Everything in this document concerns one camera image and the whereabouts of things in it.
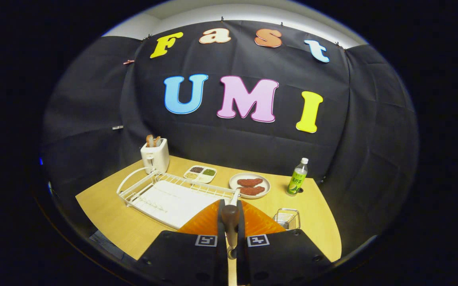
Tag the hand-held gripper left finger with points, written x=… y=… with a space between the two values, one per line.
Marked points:
x=222 y=250

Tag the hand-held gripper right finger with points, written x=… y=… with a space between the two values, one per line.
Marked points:
x=241 y=254

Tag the white plate with meat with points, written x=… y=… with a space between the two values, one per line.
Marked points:
x=233 y=187

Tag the white divided condiment dish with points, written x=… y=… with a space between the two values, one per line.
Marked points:
x=200 y=174

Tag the brown meat patty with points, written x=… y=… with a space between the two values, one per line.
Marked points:
x=249 y=182
x=253 y=190

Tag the green label drink bottle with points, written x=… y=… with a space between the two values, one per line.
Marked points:
x=296 y=180

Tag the black backdrop cloth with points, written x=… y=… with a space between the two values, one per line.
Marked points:
x=233 y=147

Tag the white toaster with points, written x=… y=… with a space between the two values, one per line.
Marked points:
x=155 y=159

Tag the brown toast slice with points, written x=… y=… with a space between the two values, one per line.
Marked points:
x=149 y=140
x=157 y=141

